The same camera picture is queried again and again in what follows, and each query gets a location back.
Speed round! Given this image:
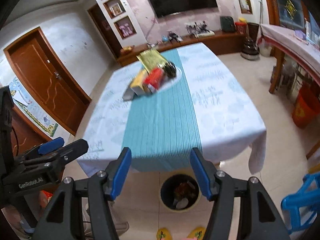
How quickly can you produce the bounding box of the round black trash bin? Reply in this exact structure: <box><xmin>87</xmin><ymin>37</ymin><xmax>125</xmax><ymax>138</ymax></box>
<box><xmin>159</xmin><ymin>174</ymin><xmax>201</xmax><ymax>213</ymax></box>

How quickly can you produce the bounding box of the long wooden tv cabinet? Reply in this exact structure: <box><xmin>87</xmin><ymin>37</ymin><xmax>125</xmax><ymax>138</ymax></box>
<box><xmin>116</xmin><ymin>30</ymin><xmax>245</xmax><ymax>67</ymax></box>

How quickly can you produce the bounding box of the black pot on floor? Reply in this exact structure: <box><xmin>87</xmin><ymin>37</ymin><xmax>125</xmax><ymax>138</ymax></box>
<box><xmin>240</xmin><ymin>37</ymin><xmax>260</xmax><ymax>61</ymax></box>

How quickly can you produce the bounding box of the red plastic bucket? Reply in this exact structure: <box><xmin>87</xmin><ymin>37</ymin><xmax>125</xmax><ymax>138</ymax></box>
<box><xmin>292</xmin><ymin>86</ymin><xmax>319</xmax><ymax>129</ymax></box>

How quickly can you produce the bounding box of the yellow slipper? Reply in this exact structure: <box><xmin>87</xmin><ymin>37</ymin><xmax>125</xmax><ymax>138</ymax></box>
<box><xmin>187</xmin><ymin>226</ymin><xmax>206</xmax><ymax>240</ymax></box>
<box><xmin>156</xmin><ymin>228</ymin><xmax>172</xmax><ymax>240</ymax></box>

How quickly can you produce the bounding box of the black space heater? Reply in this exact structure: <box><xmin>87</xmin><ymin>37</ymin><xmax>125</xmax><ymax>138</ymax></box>
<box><xmin>220</xmin><ymin>16</ymin><xmax>236</xmax><ymax>33</ymax></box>

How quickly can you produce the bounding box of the golden fruit bowl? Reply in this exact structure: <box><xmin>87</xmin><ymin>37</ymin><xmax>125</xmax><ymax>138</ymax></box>
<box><xmin>120</xmin><ymin>46</ymin><xmax>133</xmax><ymax>56</ymax></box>

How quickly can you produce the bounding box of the pink covered side table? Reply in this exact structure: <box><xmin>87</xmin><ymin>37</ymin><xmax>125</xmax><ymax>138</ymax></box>
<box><xmin>257</xmin><ymin>24</ymin><xmax>319</xmax><ymax>94</ymax></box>

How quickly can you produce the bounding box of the white set-top box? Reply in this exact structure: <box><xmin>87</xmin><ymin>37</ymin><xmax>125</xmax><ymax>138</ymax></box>
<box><xmin>194</xmin><ymin>30</ymin><xmax>215</xmax><ymax>38</ymax></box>

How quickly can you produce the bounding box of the cartoon wall height chart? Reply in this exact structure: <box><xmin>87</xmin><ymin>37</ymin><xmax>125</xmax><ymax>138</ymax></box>
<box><xmin>9</xmin><ymin>77</ymin><xmax>59</xmax><ymax>138</ymax></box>

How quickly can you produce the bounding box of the right yellow slipper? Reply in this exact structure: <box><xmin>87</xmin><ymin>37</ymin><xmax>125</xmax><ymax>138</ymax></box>
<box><xmin>187</xmin><ymin>226</ymin><xmax>206</xmax><ymax>240</ymax></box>

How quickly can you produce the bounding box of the white teal patterned tablecloth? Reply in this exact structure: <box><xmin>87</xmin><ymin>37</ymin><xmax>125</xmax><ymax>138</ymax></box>
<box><xmin>77</xmin><ymin>43</ymin><xmax>266</xmax><ymax>176</ymax></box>

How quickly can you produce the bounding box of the yellow cardboard box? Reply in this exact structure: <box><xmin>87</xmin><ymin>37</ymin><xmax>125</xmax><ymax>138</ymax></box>
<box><xmin>130</xmin><ymin>69</ymin><xmax>148</xmax><ymax>96</ymax></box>

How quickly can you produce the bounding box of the black wrapper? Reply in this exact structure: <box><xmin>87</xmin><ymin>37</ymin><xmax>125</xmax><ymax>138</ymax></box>
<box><xmin>163</xmin><ymin>61</ymin><xmax>176</xmax><ymax>79</ymax></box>

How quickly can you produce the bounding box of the left yellow slipper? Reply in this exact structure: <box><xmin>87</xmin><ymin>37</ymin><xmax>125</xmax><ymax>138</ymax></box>
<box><xmin>156</xmin><ymin>228</ymin><xmax>172</xmax><ymax>240</ymax></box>

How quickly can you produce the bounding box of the green gold foil bag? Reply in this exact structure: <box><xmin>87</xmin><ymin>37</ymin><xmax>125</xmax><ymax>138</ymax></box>
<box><xmin>137</xmin><ymin>49</ymin><xmax>167</xmax><ymax>73</ymax></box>

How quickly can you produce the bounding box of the blue plastic stool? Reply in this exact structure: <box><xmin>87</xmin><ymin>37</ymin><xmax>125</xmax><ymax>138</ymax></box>
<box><xmin>280</xmin><ymin>172</ymin><xmax>320</xmax><ymax>235</ymax></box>

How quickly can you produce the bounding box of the brown wooden door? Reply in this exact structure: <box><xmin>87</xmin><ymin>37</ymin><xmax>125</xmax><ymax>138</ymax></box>
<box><xmin>4</xmin><ymin>27</ymin><xmax>91</xmax><ymax>135</ymax></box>

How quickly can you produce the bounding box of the red tea box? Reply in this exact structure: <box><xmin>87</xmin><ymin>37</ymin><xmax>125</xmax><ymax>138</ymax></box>
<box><xmin>143</xmin><ymin>68</ymin><xmax>164</xmax><ymax>93</ymax></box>

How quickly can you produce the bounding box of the red basket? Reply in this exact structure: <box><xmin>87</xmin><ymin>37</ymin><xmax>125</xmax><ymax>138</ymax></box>
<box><xmin>234</xmin><ymin>21</ymin><xmax>247</xmax><ymax>35</ymax></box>

